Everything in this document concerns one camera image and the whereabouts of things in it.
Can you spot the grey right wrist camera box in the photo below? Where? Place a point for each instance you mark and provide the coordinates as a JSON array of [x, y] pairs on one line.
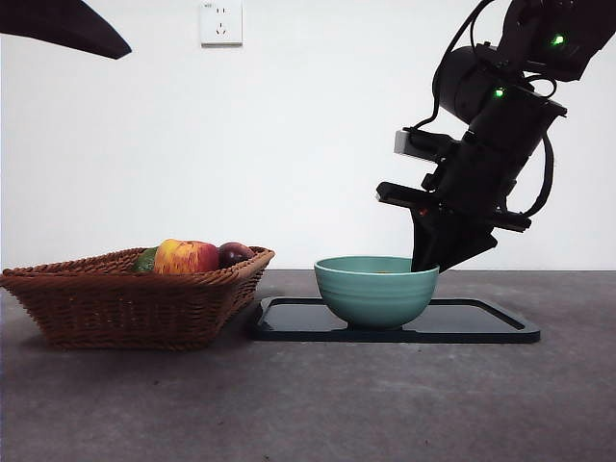
[[402, 143]]

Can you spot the green fruit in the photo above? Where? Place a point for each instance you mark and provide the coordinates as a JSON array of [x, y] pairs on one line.
[[146, 260]]

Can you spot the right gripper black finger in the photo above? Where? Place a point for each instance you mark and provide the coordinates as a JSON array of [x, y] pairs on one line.
[[457, 240], [423, 240]]

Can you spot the dark rectangular tray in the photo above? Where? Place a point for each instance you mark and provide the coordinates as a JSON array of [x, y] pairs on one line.
[[298, 320]]

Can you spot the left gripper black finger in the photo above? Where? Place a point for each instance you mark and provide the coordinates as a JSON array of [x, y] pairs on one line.
[[58, 24]]

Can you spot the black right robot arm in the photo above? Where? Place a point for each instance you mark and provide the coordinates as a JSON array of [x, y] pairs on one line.
[[510, 125]]

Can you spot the white wall socket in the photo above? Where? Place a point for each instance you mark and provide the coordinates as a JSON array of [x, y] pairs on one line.
[[221, 24]]

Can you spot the red yellow apple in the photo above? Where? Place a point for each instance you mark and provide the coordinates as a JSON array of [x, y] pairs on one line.
[[185, 257]]

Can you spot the dark red plum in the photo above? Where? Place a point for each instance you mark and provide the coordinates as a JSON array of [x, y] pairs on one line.
[[233, 255]]

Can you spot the teal ribbed bowl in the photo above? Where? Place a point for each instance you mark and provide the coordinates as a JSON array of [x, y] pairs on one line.
[[375, 298]]

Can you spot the brown wicker basket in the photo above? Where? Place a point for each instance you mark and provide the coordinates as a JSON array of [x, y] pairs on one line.
[[120, 308]]

